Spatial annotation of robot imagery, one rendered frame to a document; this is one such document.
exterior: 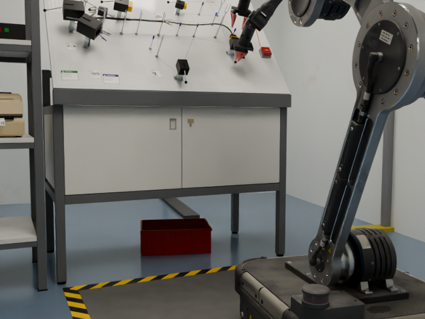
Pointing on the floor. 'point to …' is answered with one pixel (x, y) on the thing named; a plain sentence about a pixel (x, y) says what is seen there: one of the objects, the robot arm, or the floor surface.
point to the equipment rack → (30, 140)
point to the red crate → (175, 237)
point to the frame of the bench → (60, 199)
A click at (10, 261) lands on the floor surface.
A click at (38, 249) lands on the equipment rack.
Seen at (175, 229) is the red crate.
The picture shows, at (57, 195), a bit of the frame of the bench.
